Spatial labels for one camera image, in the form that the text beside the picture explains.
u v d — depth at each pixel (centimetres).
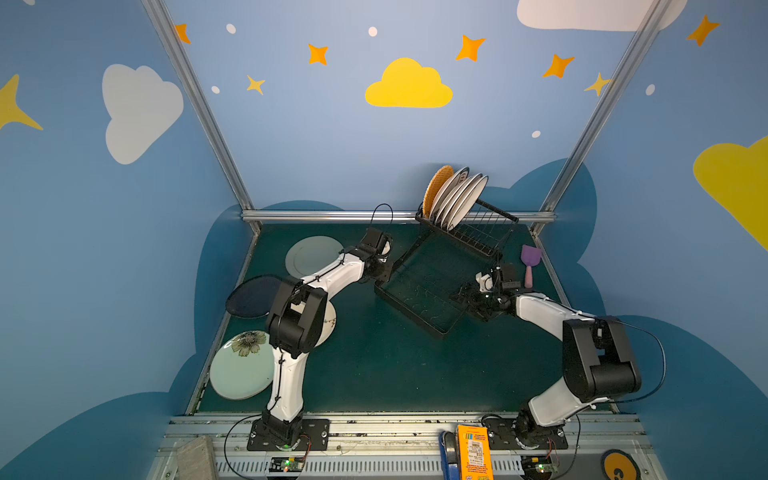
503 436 74
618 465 72
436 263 114
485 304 82
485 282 86
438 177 86
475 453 69
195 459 69
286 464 71
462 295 86
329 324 93
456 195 82
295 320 54
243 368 86
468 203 97
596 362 47
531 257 112
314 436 74
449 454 69
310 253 114
